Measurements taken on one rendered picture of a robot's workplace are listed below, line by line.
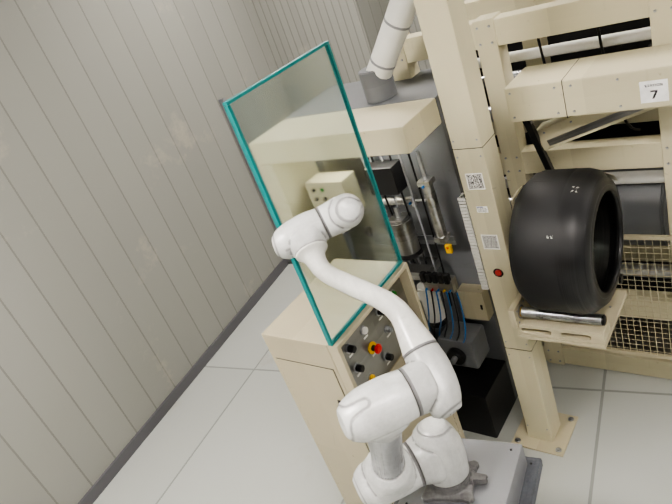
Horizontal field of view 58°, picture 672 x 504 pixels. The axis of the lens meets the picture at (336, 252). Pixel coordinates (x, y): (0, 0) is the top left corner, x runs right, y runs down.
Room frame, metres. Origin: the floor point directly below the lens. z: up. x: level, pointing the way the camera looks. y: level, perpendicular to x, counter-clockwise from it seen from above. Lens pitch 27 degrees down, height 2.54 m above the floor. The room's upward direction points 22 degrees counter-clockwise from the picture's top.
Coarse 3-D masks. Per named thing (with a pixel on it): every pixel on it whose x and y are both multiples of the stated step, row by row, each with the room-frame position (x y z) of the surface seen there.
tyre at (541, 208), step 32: (544, 192) 1.99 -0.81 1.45; (608, 192) 2.04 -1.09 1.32; (512, 224) 2.00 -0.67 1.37; (544, 224) 1.89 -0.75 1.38; (576, 224) 1.82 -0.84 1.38; (608, 224) 2.16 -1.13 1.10; (512, 256) 1.94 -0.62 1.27; (544, 256) 1.84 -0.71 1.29; (576, 256) 1.77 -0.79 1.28; (608, 256) 2.11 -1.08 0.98; (544, 288) 1.84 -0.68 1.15; (576, 288) 1.76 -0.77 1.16; (608, 288) 1.91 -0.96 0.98
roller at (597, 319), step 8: (520, 312) 2.07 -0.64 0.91; (528, 312) 2.04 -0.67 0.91; (536, 312) 2.02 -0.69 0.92; (544, 312) 2.00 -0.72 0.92; (552, 312) 1.97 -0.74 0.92; (560, 312) 1.95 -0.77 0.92; (560, 320) 1.94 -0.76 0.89; (568, 320) 1.92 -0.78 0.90; (576, 320) 1.90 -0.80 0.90; (584, 320) 1.87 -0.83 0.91; (592, 320) 1.85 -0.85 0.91; (600, 320) 1.83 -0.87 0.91
